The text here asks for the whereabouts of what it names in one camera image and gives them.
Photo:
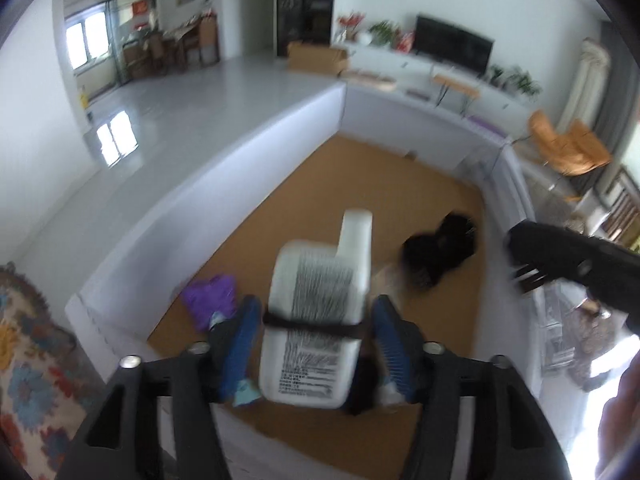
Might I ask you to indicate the black fuzzy earmuffs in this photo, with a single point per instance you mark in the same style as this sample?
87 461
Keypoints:
426 257

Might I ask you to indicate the black tall cabinet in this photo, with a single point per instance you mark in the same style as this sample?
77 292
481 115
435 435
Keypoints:
303 20

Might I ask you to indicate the floral patterned cushion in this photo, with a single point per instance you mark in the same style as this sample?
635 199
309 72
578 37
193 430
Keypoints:
48 384

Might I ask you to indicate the orange butterfly chair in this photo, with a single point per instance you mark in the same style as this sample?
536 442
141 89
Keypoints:
572 154

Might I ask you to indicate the white comb package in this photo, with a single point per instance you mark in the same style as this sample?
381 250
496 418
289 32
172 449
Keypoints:
315 317

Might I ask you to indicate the white tv cabinet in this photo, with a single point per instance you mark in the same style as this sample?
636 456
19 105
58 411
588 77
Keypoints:
413 74

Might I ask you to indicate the green plants by tv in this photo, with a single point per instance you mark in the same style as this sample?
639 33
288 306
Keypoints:
513 80

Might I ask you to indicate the wooden side table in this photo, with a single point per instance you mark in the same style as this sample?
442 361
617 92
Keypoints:
447 84

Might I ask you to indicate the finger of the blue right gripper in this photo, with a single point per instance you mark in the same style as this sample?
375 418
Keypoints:
543 254

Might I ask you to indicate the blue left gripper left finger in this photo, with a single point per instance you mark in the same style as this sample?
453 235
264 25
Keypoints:
230 345

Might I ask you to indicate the red flower vase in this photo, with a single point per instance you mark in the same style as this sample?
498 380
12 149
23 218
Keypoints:
348 24

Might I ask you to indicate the wooden dining table set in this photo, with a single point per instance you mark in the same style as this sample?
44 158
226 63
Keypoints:
157 52

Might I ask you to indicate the green potted plant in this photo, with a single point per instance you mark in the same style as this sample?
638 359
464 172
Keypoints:
385 34

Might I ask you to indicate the brown cardboard box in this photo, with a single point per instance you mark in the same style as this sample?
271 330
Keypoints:
316 59

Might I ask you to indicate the white floor air conditioner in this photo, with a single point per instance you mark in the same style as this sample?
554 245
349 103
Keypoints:
587 92

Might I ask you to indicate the plastic bag bundle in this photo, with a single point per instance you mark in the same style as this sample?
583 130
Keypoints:
388 280

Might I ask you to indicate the person's right hand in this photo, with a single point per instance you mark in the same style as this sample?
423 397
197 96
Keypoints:
619 415

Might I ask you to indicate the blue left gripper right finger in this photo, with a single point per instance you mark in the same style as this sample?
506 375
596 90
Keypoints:
401 343

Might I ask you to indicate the black flat television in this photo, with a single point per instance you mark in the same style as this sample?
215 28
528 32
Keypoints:
452 45

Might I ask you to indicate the purple item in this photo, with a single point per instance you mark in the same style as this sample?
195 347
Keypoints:
209 303

